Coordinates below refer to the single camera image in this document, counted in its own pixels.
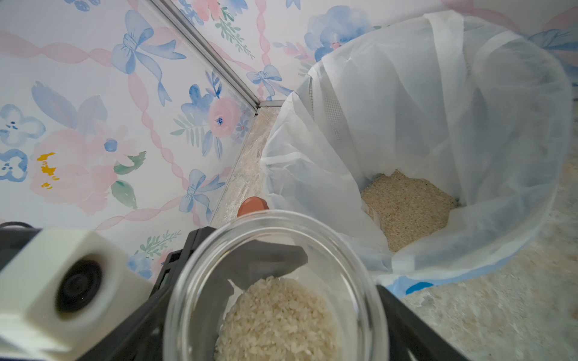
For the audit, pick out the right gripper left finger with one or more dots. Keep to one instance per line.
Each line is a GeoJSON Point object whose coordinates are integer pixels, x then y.
{"type": "Point", "coordinates": [139, 337]}

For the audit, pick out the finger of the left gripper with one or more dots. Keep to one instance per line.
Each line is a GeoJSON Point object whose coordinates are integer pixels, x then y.
{"type": "Point", "coordinates": [244, 266]}

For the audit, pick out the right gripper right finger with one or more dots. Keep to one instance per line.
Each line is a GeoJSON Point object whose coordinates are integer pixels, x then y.
{"type": "Point", "coordinates": [409, 337]}

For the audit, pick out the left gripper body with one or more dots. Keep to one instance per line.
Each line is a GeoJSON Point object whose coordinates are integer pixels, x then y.
{"type": "Point", "coordinates": [176, 260]}

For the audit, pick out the glass jar with rice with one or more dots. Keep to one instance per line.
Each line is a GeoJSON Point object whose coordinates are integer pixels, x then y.
{"type": "Point", "coordinates": [327, 309]}

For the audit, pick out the rice pile in bag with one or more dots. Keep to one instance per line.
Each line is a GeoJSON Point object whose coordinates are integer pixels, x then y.
{"type": "Point", "coordinates": [406, 209]}

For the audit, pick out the left red lid jar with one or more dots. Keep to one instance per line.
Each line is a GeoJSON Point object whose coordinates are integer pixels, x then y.
{"type": "Point", "coordinates": [251, 205]}

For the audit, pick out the white trash bag liner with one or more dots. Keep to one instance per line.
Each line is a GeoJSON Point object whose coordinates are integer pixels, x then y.
{"type": "Point", "coordinates": [482, 113]}

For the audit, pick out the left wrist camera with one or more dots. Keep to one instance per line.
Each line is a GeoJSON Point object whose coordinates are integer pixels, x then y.
{"type": "Point", "coordinates": [62, 292]}

